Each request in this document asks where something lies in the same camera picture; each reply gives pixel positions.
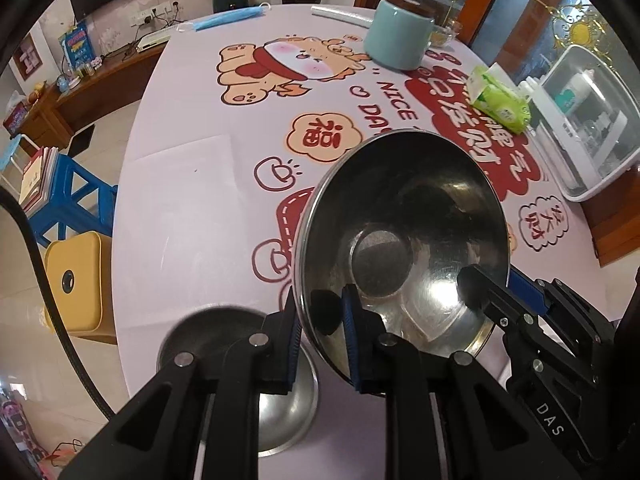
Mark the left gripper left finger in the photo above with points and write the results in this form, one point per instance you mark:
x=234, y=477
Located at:
x=263, y=362

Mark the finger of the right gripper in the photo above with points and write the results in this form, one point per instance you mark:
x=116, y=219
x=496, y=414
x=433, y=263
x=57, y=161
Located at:
x=527, y=291
x=480, y=292

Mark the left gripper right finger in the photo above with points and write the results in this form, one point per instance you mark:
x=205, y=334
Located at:
x=383, y=364

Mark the small steel bowl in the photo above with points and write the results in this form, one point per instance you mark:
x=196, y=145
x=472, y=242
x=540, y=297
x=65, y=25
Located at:
x=283, y=420

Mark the large steel bowl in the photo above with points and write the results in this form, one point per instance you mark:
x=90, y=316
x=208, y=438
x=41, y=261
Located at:
x=398, y=217

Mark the green tissue pack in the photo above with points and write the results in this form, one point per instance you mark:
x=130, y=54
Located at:
x=492, y=91

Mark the white sterilizer box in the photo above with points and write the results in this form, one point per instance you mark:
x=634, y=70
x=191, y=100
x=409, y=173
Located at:
x=584, y=122

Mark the yellow plastic stool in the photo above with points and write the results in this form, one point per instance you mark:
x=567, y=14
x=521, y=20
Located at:
x=79, y=273

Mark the blue plastic stool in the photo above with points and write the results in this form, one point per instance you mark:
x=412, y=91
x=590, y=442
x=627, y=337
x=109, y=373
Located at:
x=77, y=200

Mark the printed pink tablecloth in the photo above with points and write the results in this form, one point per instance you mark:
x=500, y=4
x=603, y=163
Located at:
x=213, y=184

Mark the teal ceramic jar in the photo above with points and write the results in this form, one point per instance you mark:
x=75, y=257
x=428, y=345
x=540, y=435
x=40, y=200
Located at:
x=399, y=34

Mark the stack of books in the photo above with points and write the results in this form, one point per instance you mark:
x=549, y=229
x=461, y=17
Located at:
x=37, y=180

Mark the wooden tv cabinet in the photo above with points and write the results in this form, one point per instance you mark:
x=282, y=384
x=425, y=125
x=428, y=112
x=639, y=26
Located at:
x=57, y=116

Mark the light blue stool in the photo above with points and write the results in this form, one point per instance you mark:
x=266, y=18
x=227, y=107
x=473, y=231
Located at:
x=14, y=158

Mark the blue face mask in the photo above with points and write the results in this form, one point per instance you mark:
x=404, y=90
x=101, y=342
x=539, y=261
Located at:
x=225, y=18

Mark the blue poster box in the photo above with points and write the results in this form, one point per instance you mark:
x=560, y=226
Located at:
x=76, y=46

